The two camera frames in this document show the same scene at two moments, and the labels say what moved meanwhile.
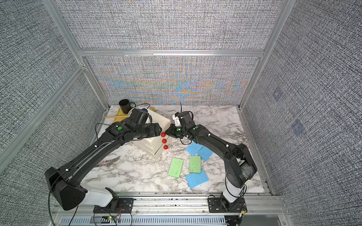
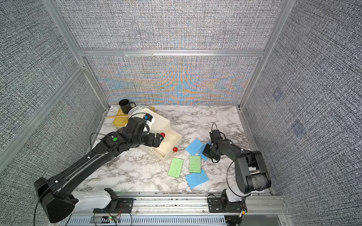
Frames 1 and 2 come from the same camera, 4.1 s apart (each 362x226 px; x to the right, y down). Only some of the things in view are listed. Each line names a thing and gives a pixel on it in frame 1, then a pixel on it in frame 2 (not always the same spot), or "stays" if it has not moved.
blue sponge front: [194, 180] stays
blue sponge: [205, 153] stays
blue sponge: [193, 148] stays
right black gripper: [172, 132] → [205, 152]
